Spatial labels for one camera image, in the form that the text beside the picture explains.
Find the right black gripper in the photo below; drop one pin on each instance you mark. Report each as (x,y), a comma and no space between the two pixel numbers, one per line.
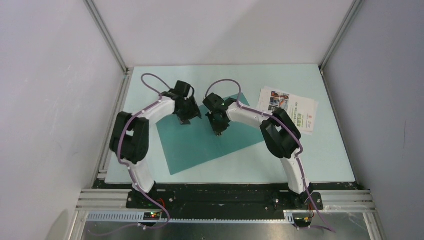
(218,130)

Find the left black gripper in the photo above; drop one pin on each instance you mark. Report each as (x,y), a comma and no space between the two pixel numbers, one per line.
(194,112)

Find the teal green folder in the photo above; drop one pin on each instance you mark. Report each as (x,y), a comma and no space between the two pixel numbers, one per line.
(190,145)

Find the printed paper file top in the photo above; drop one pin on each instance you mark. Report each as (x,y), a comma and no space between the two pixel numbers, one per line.
(301,110)

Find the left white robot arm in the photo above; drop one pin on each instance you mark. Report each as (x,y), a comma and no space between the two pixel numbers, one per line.
(130,138)

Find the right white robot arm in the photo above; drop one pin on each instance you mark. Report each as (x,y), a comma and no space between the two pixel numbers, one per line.
(280,134)

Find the left controller board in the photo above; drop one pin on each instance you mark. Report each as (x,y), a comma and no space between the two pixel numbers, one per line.
(152,216)

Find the controller board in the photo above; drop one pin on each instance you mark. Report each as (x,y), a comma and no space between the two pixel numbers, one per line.
(302,222)
(152,216)

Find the light blue table mat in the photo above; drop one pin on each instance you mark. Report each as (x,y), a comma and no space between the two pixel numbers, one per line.
(324,158)

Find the right controller board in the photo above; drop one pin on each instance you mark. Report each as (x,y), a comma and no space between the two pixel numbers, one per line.
(302,222)

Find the white slotted cable duct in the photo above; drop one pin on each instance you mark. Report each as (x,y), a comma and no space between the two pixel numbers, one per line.
(139,217)

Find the left aluminium frame post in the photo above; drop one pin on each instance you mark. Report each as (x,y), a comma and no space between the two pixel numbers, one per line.
(104,31)

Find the aluminium frame post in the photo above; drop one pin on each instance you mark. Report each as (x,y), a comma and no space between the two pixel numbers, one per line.
(104,31)
(347,21)

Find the right aluminium frame post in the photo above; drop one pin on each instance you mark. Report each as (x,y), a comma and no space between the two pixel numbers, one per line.
(347,21)

